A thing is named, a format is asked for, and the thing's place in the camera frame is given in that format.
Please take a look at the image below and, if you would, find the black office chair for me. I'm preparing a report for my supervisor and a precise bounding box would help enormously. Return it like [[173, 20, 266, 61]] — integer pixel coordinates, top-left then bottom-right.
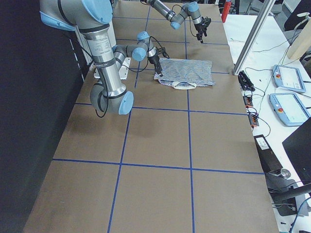
[[284, 0, 311, 31]]

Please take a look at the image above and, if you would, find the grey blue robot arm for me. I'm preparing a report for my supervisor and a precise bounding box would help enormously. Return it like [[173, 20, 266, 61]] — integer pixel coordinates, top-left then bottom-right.
[[140, 0, 211, 43], [40, 0, 162, 115]]

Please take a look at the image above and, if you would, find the black box with label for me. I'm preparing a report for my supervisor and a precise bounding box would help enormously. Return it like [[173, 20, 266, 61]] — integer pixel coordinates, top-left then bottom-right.
[[254, 134, 283, 173]]

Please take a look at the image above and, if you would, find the lower blue teach pendant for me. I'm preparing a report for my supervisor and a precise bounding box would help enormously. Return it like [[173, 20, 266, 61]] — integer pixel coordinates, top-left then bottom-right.
[[269, 92, 311, 127]]

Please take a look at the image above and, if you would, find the upper orange black connector box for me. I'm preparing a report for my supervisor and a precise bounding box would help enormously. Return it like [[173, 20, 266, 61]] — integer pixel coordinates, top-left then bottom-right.
[[243, 95, 253, 108]]

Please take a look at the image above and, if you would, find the wooden board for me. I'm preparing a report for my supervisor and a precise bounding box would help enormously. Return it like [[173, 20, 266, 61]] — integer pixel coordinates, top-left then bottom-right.
[[287, 12, 311, 60]]

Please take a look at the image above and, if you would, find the blue teach pendant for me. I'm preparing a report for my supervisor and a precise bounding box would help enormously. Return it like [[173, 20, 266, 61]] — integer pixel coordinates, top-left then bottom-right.
[[269, 92, 311, 127], [273, 65, 306, 93]]

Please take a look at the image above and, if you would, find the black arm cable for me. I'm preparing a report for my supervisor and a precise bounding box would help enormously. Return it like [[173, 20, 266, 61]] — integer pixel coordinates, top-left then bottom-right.
[[94, 35, 170, 118], [170, 4, 201, 38]]

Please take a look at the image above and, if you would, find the lower orange black connector box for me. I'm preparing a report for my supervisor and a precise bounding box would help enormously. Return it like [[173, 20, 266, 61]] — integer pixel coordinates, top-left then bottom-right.
[[248, 112, 259, 129]]

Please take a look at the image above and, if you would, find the aluminium frame post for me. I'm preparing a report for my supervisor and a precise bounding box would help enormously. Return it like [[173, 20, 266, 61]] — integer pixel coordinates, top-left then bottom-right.
[[233, 0, 276, 75]]

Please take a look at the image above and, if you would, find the upper blue teach pendant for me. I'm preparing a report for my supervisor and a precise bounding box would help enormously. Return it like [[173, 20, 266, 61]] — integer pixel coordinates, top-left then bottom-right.
[[273, 65, 306, 93]]

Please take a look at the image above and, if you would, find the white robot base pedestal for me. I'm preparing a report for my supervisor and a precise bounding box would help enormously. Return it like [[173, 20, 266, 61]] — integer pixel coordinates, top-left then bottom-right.
[[93, 14, 132, 81]]

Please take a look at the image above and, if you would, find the navy white striped polo shirt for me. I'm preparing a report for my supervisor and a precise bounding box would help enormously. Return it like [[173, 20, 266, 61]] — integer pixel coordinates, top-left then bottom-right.
[[154, 58, 216, 90]]

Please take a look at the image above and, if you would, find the black monitor on arm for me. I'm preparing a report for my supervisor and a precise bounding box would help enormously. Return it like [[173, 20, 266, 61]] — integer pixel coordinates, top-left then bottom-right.
[[265, 119, 311, 216]]

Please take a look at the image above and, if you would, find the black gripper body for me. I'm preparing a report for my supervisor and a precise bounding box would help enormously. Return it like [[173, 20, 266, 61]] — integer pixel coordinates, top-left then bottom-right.
[[148, 47, 168, 73], [193, 17, 211, 35]]

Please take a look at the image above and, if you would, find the orange black connector box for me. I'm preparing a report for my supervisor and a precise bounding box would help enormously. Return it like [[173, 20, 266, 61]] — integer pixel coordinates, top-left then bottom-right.
[[248, 112, 259, 129], [243, 95, 253, 108]]

